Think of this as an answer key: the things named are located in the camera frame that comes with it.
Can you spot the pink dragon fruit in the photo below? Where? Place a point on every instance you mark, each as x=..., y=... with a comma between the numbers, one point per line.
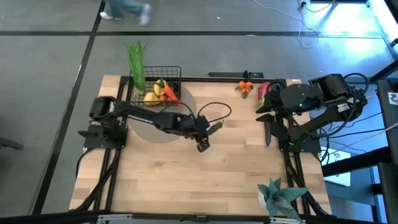
x=262, y=91

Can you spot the black desk beam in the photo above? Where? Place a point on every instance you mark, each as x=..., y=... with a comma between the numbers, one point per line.
x=357, y=161

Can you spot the long purple eggplant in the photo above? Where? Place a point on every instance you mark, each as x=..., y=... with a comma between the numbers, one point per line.
x=268, y=138

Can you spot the orange carrot with green top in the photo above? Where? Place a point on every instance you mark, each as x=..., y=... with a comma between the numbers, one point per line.
x=170, y=92

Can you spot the person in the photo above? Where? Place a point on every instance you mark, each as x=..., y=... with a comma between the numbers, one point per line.
x=124, y=6

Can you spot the black equipment cart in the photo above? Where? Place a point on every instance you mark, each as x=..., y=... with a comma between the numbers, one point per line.
x=388, y=124

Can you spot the green romaine lettuce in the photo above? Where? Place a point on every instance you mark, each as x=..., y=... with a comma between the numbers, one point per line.
x=136, y=65

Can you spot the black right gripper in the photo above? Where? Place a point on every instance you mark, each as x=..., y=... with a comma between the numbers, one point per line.
x=295, y=98

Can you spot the white paper sheet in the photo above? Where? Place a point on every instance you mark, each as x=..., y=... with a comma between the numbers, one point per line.
x=339, y=180

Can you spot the yellow starfruit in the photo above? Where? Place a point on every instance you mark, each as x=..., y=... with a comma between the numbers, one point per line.
x=158, y=89

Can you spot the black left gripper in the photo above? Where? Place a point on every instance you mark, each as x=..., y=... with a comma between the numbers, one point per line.
x=199, y=126

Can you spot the black table edge bar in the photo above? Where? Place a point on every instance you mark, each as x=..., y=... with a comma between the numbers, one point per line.
x=62, y=217

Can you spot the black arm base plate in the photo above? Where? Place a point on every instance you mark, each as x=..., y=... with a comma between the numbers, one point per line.
x=93, y=143
x=311, y=144

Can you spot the round grey mat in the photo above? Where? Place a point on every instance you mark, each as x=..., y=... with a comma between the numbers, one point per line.
x=149, y=133

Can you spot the black stand leg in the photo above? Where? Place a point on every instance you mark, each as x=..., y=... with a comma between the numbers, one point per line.
x=385, y=71

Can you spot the potted teal succulent plant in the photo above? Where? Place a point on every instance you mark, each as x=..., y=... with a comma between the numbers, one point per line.
x=280, y=199

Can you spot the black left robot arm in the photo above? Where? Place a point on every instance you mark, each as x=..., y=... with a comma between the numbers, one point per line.
x=149, y=116

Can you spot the white marker tag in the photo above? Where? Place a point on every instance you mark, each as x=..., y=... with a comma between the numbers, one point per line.
x=393, y=98

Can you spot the dark green cucumber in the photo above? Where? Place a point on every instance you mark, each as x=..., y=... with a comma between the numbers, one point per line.
x=216, y=128

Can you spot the dark furniture foot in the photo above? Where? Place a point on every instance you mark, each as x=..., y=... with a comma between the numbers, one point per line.
x=9, y=143

